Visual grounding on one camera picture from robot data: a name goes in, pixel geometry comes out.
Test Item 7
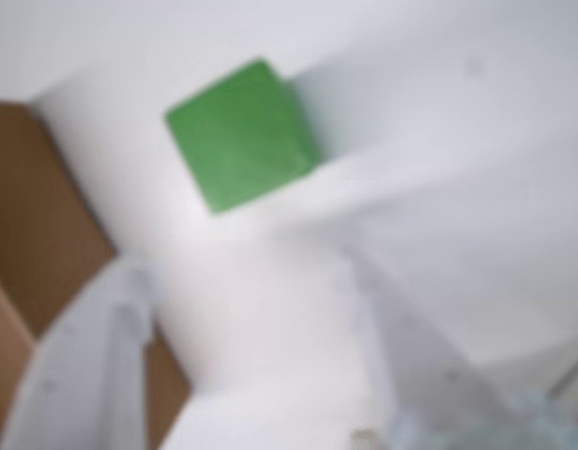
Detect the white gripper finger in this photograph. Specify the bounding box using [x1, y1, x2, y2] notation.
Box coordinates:
[338, 260, 543, 450]
[0, 262, 155, 450]

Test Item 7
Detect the brown cardboard box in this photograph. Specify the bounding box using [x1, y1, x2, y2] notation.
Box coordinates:
[0, 100, 191, 450]

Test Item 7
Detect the green cube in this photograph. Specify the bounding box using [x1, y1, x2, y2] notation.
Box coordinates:
[162, 55, 321, 216]

